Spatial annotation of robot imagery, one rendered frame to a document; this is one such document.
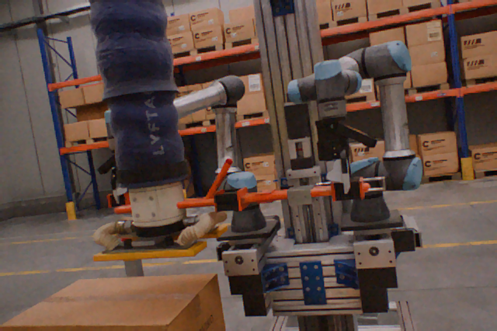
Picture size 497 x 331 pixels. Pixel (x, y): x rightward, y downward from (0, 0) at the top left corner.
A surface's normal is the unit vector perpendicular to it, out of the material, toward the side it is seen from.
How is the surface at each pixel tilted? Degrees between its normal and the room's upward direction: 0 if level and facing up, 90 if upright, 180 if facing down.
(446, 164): 90
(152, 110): 73
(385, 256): 90
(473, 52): 90
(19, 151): 90
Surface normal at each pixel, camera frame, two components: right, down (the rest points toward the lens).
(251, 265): -0.25, 0.12
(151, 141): 0.30, -0.22
